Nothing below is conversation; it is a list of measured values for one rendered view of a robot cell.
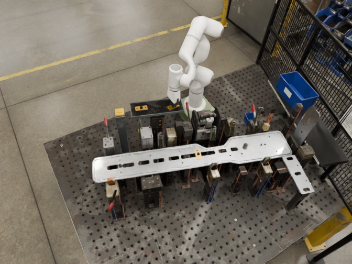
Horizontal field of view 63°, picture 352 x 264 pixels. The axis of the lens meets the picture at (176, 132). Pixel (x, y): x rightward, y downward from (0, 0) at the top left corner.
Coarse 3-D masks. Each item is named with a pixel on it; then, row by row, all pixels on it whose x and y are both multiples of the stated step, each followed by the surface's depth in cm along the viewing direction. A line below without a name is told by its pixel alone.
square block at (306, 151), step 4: (300, 148) 198; (304, 148) 196; (308, 148) 196; (296, 152) 203; (300, 152) 198; (304, 152) 194; (308, 152) 194; (312, 152) 194; (296, 156) 204; (300, 156) 199; (304, 156) 194; (308, 156) 195; (312, 156) 196; (300, 160) 200; (304, 160) 200; (308, 160) 201; (300, 164) 204; (304, 164) 205; (296, 172) 213; (288, 180) 220
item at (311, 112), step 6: (312, 108) 184; (306, 114) 191; (312, 114) 185; (318, 114) 179; (300, 120) 198; (306, 120) 192; (312, 120) 186; (300, 126) 199; (306, 126) 192; (312, 126) 186; (294, 132) 207; (300, 132) 200; (306, 132) 193; (294, 138) 208; (300, 144) 202
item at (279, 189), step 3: (288, 174) 199; (285, 177) 202; (288, 177) 203; (282, 180) 207; (285, 180) 206; (279, 183) 212; (282, 183) 210; (285, 183) 211; (279, 186) 213; (282, 186) 214; (276, 189) 216; (279, 189) 215; (282, 189) 216; (279, 192) 214; (282, 192) 214
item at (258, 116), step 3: (258, 108) 196; (261, 108) 197; (258, 111) 197; (261, 111) 194; (264, 111) 195; (258, 114) 199; (261, 114) 200; (255, 117) 203; (258, 117) 203; (255, 120) 204; (258, 120) 205; (255, 123) 204; (258, 123) 205; (258, 126) 207
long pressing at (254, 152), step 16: (192, 144) 200; (240, 144) 203; (256, 144) 204; (272, 144) 205; (96, 160) 189; (112, 160) 189; (128, 160) 190; (144, 160) 191; (176, 160) 192; (192, 160) 192; (208, 160) 193; (224, 160) 194; (240, 160) 194; (256, 160) 196; (96, 176) 181; (112, 176) 182; (128, 176) 183
